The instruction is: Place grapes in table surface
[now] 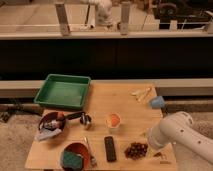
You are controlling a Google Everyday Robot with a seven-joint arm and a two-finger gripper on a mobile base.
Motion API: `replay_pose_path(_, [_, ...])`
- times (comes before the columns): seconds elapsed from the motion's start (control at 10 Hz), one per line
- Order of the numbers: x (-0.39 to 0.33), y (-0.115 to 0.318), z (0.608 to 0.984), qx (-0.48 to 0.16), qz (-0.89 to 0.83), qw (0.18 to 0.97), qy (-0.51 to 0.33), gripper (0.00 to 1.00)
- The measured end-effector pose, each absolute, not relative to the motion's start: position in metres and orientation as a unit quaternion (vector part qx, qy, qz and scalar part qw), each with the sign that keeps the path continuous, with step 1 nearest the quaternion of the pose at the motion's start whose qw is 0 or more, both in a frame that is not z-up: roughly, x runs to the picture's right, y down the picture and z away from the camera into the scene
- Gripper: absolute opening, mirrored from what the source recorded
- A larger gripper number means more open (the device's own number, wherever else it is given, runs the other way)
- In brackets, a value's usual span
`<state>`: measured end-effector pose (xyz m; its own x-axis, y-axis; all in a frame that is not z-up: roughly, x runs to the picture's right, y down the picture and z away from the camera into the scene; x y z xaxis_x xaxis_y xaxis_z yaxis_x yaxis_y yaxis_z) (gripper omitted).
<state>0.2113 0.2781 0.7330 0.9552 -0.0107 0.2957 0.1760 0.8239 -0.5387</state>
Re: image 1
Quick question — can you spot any metal spoon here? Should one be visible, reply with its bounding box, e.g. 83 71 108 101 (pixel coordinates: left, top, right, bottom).
84 136 97 167

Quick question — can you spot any left wooden post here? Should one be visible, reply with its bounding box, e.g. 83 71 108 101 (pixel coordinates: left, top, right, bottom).
55 3 70 36

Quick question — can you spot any wooden post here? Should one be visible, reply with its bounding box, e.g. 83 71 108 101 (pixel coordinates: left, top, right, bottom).
55 3 70 36
120 1 130 35

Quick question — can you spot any green sponge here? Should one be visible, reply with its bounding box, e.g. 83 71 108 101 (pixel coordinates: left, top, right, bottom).
62 151 83 170

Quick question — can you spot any red bowl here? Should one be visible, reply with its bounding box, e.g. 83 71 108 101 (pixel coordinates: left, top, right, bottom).
60 143 89 171

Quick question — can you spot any dark red grape bunch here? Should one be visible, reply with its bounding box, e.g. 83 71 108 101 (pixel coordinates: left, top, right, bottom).
124 142 148 160

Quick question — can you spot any blue cup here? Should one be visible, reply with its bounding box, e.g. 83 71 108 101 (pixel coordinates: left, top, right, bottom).
149 96 165 109

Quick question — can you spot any orange filled cup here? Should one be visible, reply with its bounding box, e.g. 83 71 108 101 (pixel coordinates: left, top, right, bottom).
106 113 121 129

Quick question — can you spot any black remote control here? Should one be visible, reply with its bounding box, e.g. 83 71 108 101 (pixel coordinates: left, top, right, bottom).
104 136 117 162

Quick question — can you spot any grey white cloth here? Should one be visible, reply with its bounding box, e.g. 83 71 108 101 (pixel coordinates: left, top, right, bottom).
35 123 62 141

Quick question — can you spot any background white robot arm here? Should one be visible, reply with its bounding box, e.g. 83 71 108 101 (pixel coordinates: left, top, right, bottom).
80 0 113 27

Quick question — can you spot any right wooden post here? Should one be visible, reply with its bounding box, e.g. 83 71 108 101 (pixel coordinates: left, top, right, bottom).
120 1 130 35

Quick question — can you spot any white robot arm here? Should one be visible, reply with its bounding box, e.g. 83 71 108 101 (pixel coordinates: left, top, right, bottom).
147 111 213 164

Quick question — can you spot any green plastic tray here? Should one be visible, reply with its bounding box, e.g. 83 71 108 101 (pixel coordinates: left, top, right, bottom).
34 74 91 110

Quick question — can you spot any dark pan with handle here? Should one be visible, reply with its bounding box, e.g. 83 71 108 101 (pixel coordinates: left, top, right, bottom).
38 111 84 131

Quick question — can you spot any small metal cup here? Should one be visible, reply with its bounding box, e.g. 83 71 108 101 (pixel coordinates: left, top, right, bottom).
80 114 91 130

